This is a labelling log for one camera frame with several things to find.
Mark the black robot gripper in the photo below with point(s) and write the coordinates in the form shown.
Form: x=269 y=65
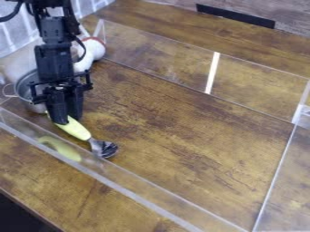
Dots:
x=61 y=86

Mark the green handled metal spoon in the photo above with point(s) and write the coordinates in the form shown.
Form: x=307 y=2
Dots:
x=104 y=149

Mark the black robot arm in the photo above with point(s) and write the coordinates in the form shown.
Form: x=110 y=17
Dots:
x=57 y=22

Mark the small steel pot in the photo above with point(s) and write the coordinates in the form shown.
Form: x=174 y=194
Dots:
x=22 y=91

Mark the white mushroom toy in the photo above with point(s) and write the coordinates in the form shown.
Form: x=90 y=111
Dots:
x=93 y=53

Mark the black strip on table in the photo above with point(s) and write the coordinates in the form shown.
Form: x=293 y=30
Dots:
x=247 y=18

